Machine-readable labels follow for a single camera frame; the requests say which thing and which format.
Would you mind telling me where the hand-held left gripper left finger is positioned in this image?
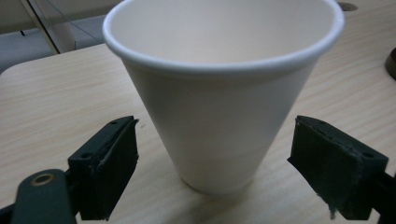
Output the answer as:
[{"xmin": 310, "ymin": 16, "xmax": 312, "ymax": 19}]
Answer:
[{"xmin": 67, "ymin": 115, "xmax": 139, "ymax": 222}]

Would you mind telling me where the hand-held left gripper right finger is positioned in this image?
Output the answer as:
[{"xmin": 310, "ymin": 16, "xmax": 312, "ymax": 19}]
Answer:
[{"xmin": 287, "ymin": 115, "xmax": 390, "ymax": 220}]

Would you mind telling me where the black wire cup holder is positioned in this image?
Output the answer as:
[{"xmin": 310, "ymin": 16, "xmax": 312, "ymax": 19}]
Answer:
[{"xmin": 384, "ymin": 46, "xmax": 396, "ymax": 82}]

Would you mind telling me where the white paper cup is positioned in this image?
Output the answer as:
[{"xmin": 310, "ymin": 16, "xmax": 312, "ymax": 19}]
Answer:
[{"xmin": 102, "ymin": 0, "xmax": 346, "ymax": 196}]

